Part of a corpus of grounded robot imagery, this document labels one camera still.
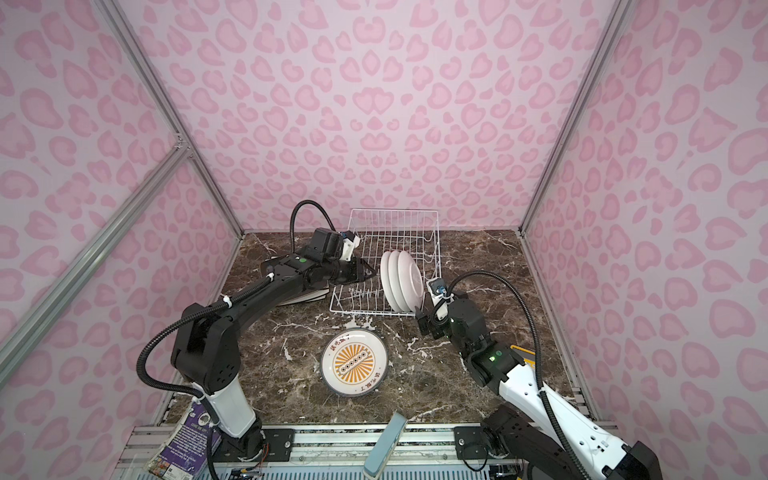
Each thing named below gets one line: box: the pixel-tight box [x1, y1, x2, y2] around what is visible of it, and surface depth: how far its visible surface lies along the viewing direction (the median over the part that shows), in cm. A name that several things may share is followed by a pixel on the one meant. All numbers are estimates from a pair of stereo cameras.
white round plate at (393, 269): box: [388, 250, 410, 313], surface depth 88 cm
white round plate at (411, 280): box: [397, 250, 424, 312], surface depth 90 cm
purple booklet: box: [147, 400, 222, 480], surface depth 72 cm
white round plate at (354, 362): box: [320, 328, 389, 398], surface depth 88 cm
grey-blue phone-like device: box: [363, 412, 408, 480], surface depth 74 cm
